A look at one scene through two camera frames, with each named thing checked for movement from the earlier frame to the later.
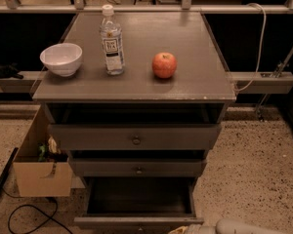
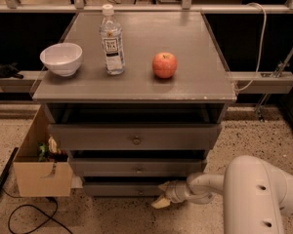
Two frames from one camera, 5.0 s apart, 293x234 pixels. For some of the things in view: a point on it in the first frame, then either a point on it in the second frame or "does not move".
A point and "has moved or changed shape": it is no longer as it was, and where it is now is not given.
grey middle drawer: x=138 y=167 does not move
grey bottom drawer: x=138 y=205 has moved or changed shape
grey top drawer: x=137 y=136 does not move
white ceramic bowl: x=63 y=58 does not move
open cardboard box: x=41 y=178 does not move
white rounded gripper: x=197 y=229 -> x=173 y=191
